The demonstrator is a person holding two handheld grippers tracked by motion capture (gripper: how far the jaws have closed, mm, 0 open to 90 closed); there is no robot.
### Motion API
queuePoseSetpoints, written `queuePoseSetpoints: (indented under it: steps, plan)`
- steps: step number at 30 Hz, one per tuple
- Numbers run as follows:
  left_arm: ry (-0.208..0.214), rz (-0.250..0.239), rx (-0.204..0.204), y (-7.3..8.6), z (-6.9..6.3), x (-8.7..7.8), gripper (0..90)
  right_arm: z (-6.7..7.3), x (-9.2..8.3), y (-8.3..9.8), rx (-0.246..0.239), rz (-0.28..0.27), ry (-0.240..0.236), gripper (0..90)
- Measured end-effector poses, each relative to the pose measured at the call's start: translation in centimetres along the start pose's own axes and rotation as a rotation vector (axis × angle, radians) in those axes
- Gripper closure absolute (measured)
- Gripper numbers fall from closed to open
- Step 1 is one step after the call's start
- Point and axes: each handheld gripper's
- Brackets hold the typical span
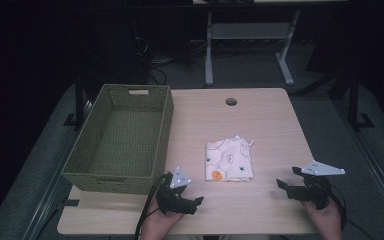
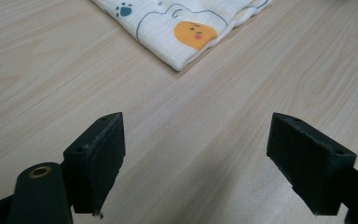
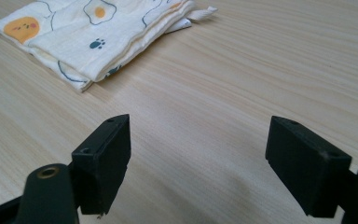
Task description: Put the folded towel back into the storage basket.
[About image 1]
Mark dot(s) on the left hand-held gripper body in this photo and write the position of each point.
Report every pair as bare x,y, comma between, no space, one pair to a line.
169,199

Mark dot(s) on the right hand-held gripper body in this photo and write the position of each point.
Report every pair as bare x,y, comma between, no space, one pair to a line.
315,191

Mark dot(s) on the printed white cloth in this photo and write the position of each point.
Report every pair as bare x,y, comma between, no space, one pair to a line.
228,160

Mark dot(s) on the green woven basket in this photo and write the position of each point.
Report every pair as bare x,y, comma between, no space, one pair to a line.
130,140

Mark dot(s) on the person's left hand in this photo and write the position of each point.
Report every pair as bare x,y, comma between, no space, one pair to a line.
156,225

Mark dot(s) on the person's right hand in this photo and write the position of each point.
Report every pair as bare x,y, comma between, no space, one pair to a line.
328,221

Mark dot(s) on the black metal stand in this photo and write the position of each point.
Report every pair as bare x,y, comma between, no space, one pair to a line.
79,100
354,100

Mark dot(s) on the metal frame rail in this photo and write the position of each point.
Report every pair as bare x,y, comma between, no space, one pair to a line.
370,166
51,190

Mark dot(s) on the black table bracket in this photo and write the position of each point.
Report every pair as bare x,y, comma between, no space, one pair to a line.
71,202

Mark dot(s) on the white metal desk frame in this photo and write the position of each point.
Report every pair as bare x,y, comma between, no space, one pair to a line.
246,30

